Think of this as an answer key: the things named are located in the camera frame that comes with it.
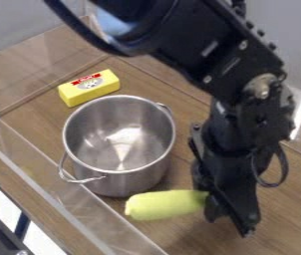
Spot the black cable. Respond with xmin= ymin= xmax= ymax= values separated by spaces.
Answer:
xmin=249 ymin=142 xmax=291 ymax=188

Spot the yellow butter block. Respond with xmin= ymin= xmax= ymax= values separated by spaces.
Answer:
xmin=58 ymin=69 xmax=121 ymax=108

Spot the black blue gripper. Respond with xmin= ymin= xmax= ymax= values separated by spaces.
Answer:
xmin=189 ymin=100 xmax=276 ymax=238

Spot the silver metal pot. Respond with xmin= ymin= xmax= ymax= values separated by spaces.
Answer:
xmin=58 ymin=95 xmax=176 ymax=197

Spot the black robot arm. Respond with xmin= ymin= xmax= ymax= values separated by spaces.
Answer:
xmin=43 ymin=0 xmax=296 ymax=236

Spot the dark metal table frame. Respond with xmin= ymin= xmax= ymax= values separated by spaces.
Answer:
xmin=0 ymin=200 xmax=38 ymax=255

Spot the clear acrylic front barrier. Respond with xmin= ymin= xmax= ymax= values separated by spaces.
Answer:
xmin=0 ymin=120 xmax=166 ymax=255

